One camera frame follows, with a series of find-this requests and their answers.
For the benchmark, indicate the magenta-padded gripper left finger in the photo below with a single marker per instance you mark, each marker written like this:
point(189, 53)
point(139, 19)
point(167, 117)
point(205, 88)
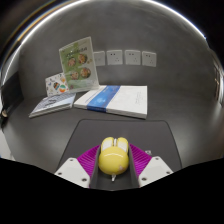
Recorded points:
point(75, 170)

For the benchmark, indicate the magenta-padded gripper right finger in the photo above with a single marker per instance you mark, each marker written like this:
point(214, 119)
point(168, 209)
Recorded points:
point(154, 170)

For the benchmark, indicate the yellow computer mouse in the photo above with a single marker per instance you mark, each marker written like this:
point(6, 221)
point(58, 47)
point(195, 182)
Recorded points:
point(113, 158)

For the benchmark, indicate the dark grey mouse pad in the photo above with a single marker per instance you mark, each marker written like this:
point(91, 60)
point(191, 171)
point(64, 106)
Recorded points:
point(123, 128)

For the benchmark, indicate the striped grey booklet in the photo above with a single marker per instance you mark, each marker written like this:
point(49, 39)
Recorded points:
point(53, 104)

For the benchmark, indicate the white book with blue band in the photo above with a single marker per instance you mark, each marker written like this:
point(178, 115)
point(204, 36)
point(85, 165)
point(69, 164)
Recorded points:
point(126, 100)

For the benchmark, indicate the small white colourful card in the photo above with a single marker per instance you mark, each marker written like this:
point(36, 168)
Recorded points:
point(56, 85)

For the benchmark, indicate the black flat panel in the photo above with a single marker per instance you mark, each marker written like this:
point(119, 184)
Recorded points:
point(11, 91)

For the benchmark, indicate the green standing picture board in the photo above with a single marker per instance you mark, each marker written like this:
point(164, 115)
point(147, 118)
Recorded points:
point(78, 65)

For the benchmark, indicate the row of white wall sockets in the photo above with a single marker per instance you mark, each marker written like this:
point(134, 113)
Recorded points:
point(132, 57)

